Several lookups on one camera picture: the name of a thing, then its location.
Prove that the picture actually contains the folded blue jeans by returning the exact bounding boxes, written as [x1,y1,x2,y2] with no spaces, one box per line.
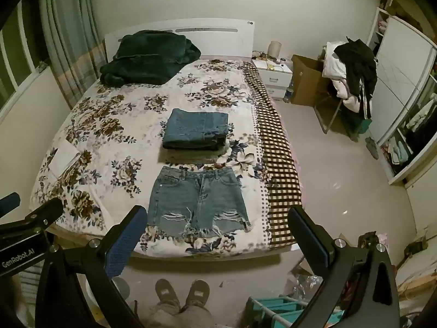
[162,108,230,151]

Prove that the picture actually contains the white folded cloth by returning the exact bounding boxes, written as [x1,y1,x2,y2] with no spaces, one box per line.
[48,147,83,182]

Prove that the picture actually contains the person's left slipper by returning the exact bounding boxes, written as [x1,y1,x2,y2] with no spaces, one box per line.
[155,279,180,307]

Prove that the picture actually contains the teal storage rack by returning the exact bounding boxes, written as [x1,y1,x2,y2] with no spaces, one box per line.
[246,295,346,328]

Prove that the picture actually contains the white nightstand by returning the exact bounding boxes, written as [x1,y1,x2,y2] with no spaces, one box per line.
[252,58,293,102]

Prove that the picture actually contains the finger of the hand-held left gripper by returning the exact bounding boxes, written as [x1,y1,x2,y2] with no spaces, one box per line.
[21,197,65,235]
[0,193,21,218]

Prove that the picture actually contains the floral bed blanket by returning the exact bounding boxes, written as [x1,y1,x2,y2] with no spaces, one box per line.
[29,58,274,257]

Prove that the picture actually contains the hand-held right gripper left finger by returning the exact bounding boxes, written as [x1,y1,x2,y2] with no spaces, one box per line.
[36,205,148,328]

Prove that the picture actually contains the brown cardboard box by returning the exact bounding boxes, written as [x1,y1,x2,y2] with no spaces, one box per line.
[290,54,329,106]

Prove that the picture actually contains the white sliding-door wardrobe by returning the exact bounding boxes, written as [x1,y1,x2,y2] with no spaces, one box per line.
[366,6,437,186]

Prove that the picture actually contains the dark slipper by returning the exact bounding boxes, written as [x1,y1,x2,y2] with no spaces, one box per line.
[365,137,380,160]

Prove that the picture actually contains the white frame window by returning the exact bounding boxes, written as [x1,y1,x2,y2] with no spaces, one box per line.
[0,0,49,112]

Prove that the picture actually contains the clear plastic bag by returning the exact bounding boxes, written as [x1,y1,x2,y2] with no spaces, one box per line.
[286,269,326,302]

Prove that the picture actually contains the dark green fleece blanket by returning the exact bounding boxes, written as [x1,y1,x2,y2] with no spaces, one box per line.
[99,30,202,87]

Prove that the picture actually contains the white bed headboard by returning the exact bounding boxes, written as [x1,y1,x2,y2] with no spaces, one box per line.
[103,18,255,63]

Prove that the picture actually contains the grey-green curtain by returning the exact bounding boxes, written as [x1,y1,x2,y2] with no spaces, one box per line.
[37,0,104,100]

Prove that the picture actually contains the ripped denim shorts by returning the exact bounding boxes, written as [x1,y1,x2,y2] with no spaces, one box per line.
[147,166,252,239]

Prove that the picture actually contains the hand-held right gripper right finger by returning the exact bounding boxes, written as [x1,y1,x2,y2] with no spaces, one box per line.
[287,207,401,328]

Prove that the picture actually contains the teal cloth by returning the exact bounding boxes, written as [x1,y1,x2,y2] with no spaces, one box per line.
[355,118,373,134]

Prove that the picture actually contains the person's left leg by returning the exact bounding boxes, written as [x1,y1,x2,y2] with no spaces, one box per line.
[138,301,182,328]

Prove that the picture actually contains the metal frame chair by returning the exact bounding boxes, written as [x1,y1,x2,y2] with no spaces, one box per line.
[313,85,373,140]

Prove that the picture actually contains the person's slipper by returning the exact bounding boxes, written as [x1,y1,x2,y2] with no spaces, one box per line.
[185,279,211,307]
[155,279,180,307]

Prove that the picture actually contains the person's right slipper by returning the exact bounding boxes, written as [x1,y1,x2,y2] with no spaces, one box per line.
[185,279,211,307]

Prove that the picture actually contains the pile of white clothes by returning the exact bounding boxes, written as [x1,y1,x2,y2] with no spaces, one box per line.
[322,42,363,113]

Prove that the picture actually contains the person's leg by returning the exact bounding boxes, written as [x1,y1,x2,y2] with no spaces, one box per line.
[179,303,220,328]
[138,301,182,328]

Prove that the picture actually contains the brown checkered bed sheet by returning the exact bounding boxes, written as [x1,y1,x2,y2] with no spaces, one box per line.
[243,62,303,247]

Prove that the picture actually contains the person's right leg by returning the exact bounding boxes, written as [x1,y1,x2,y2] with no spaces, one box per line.
[179,303,220,328]

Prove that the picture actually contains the black jacket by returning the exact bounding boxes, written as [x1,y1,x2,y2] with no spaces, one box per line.
[333,37,378,117]

